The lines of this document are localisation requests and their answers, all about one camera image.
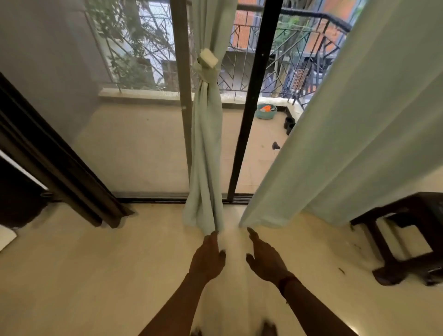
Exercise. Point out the person's right hand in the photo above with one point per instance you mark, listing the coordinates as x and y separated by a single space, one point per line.
268 263

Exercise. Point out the person's left hand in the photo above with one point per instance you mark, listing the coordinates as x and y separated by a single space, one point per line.
207 259

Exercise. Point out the light teal curtain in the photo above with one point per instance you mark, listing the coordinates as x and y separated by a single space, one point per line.
346 138
204 138

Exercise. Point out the dark brown curtain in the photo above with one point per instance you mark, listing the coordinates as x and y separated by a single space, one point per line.
69 173

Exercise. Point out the person's left forearm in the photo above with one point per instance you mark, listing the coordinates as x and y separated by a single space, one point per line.
173 311

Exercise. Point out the person's right forearm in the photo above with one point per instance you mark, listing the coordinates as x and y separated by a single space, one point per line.
311 315

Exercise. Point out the person's right foot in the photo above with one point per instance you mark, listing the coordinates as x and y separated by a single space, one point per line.
269 329

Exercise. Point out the person's foot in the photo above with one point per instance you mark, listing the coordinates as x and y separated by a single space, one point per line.
269 329
196 332

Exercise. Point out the person's left foot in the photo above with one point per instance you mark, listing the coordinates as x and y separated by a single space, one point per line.
196 332

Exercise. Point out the red wrist band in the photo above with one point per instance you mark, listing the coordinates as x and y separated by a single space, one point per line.
287 284

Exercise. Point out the beige watering can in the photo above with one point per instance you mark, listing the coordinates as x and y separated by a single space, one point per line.
275 145

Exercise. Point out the teal basket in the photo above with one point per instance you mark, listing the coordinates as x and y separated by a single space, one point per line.
265 114

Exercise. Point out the small orange object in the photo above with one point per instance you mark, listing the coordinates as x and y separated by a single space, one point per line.
265 108

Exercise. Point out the orange and grey building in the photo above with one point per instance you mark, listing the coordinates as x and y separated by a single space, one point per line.
244 34

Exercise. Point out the green tree outside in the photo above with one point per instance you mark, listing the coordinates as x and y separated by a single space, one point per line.
131 34

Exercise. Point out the black balcony railing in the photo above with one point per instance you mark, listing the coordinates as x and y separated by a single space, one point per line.
332 19

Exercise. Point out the grey mesh window screen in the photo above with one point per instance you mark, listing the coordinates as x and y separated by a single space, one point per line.
52 52

